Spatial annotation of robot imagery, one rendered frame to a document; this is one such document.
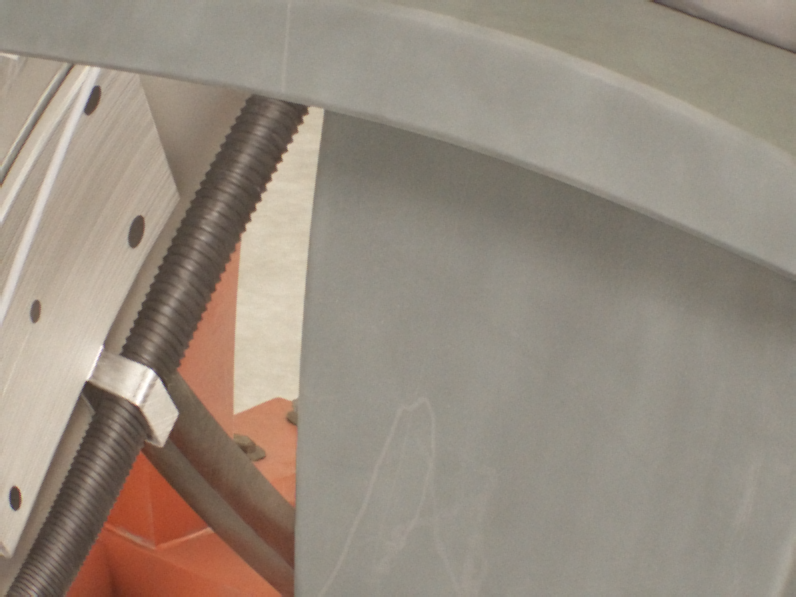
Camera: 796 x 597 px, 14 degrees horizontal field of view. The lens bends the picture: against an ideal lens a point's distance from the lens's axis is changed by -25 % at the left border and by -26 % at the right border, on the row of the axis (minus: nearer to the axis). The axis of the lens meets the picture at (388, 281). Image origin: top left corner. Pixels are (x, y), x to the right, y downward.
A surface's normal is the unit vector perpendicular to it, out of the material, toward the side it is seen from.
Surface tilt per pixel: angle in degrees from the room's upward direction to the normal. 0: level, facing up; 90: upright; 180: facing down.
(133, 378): 40
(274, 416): 0
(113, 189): 90
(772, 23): 92
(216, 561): 0
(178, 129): 90
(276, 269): 0
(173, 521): 90
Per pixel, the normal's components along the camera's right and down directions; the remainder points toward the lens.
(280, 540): 0.85, 0.23
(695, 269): -0.60, 0.20
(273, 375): 0.08, -0.94
